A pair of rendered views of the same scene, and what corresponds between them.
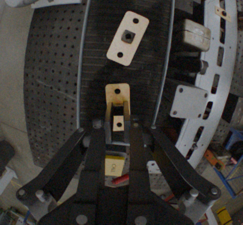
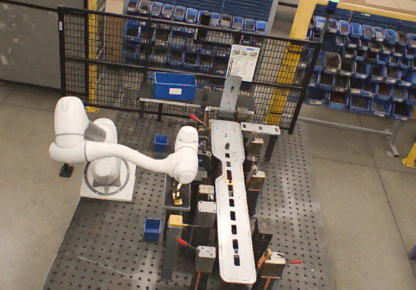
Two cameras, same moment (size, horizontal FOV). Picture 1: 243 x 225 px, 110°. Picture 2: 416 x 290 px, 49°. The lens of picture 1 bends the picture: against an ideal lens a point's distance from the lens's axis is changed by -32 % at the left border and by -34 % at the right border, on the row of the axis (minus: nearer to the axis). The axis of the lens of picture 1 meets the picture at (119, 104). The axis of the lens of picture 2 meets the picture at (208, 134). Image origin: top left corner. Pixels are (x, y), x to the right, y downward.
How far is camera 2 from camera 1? 2.33 m
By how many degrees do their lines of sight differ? 73
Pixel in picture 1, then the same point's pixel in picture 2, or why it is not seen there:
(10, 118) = not seen: outside the picture
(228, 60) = (239, 203)
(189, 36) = (202, 189)
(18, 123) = not seen: outside the picture
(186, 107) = (205, 207)
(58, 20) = (109, 212)
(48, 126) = not seen: outside the picture
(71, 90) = (120, 266)
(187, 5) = (199, 178)
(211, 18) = (221, 187)
